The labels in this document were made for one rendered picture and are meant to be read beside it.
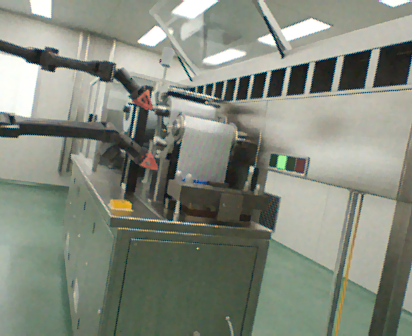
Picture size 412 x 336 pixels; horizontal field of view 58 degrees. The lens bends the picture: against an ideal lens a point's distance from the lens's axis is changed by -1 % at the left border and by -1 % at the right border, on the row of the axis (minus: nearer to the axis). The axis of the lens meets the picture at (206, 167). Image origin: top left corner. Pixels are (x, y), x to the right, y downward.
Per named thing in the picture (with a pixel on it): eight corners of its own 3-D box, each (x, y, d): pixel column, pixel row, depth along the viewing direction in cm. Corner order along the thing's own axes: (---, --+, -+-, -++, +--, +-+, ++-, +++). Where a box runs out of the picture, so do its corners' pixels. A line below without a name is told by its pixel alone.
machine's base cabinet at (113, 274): (59, 245, 365) (73, 158, 361) (124, 249, 391) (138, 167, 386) (77, 458, 134) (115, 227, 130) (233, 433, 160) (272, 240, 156)
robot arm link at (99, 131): (-3, 124, 119) (-6, 108, 126) (-5, 139, 122) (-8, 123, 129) (122, 133, 145) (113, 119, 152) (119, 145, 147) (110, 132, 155)
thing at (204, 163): (174, 183, 164) (181, 141, 163) (222, 190, 173) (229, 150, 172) (174, 183, 164) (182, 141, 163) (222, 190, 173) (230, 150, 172)
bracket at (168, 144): (146, 201, 172) (158, 135, 171) (160, 202, 175) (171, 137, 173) (149, 203, 168) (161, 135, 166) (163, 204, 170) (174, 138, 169)
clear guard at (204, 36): (153, 13, 243) (153, 12, 244) (198, 76, 260) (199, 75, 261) (221, -55, 147) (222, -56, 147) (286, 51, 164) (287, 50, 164)
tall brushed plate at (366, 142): (136, 139, 382) (141, 110, 381) (162, 144, 393) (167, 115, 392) (389, 199, 98) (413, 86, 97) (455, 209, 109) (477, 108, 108)
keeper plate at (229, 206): (214, 219, 151) (219, 192, 150) (236, 221, 155) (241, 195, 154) (217, 221, 149) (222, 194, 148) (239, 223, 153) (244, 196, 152)
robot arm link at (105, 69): (37, 68, 173) (41, 45, 171) (47, 71, 178) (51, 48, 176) (102, 82, 152) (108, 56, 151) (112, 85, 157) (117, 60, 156)
